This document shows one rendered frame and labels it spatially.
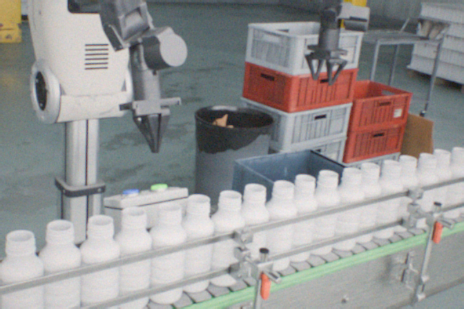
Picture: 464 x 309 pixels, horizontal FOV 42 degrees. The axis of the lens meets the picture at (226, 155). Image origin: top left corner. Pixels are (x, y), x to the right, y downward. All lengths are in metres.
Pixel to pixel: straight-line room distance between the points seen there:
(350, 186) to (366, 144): 3.05
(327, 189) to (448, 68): 7.28
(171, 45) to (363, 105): 3.09
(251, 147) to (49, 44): 1.97
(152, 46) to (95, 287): 0.43
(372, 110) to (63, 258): 3.46
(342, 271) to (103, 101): 0.69
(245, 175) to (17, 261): 1.02
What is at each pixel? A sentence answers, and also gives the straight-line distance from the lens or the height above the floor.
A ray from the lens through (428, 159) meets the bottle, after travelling 1.39.
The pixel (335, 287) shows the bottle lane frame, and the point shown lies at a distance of 1.26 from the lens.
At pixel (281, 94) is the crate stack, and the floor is 0.76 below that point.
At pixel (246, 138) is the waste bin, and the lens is 3.22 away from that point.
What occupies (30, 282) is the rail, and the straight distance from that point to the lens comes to 0.89.
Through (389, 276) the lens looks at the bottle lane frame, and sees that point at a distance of 1.38.
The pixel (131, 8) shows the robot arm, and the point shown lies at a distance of 1.12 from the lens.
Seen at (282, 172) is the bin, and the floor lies 0.88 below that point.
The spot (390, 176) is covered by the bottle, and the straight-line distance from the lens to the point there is 1.30.
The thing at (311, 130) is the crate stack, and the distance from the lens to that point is 3.67.
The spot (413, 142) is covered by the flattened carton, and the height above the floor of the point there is 0.30.
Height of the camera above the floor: 1.58
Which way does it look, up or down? 20 degrees down
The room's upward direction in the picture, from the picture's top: 6 degrees clockwise
